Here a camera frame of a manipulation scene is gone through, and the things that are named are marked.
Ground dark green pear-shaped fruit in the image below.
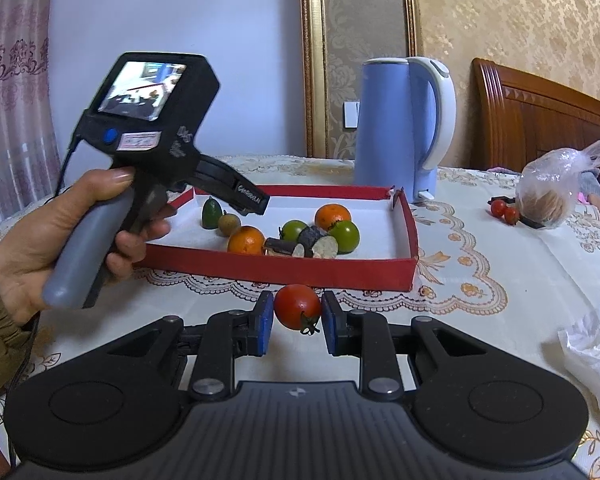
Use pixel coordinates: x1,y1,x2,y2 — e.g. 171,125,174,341
202,197,224,231

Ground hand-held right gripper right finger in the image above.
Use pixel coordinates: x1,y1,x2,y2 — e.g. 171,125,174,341
321,291,501,397

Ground grey cloth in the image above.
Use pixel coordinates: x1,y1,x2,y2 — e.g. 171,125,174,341
579,169,600,202

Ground red shallow cardboard box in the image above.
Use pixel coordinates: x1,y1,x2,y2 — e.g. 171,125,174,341
132,184,420,292

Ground crumpled white tissue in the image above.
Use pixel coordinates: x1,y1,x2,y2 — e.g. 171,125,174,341
557,304,600,437

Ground large red tomato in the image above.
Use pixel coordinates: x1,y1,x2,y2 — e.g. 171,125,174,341
273,284,323,336

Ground wooden bed headboard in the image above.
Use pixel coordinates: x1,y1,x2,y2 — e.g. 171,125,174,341
470,57,600,184

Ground brown longan fruit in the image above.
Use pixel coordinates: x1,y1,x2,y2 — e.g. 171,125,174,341
217,212,242,236

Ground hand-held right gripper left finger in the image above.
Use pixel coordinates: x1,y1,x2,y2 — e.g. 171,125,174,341
97,291,275,404

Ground tan round bundle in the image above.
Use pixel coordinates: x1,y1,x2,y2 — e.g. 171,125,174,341
522,187,577,226

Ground pink patterned curtain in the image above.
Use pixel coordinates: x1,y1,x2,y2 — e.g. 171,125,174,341
0,0,64,234

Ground two red cherry tomatoes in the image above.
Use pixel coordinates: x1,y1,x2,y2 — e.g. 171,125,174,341
489,195,548,230

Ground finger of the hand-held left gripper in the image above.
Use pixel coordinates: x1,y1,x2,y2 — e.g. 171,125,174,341
192,156,272,218

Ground blue electric kettle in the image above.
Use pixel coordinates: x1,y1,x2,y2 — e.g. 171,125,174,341
354,56,457,205

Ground person's left hand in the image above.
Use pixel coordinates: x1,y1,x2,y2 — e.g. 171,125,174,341
0,167,177,328

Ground dark eggplant piece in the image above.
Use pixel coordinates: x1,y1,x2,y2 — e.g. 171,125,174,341
263,237,306,260
296,224,339,261

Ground gold wall frame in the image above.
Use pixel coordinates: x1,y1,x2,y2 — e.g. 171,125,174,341
297,0,424,160

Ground cream lace tablecloth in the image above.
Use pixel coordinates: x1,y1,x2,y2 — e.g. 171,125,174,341
0,154,600,480

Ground green citrus fruit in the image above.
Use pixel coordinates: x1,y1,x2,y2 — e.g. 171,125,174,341
279,219,309,244
328,220,361,254

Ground orange tangerine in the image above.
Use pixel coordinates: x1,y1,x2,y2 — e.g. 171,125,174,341
314,203,352,233
227,225,266,255

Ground clear plastic bag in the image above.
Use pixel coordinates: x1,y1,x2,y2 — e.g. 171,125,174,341
515,138,600,229

